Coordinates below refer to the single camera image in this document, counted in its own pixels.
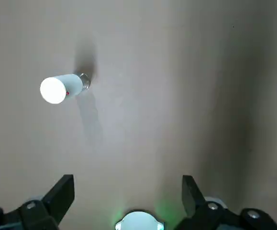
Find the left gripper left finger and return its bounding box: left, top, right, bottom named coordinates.
left=0, top=174, right=76, bottom=230

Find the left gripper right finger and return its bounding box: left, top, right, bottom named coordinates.
left=174, top=174, right=277, bottom=230

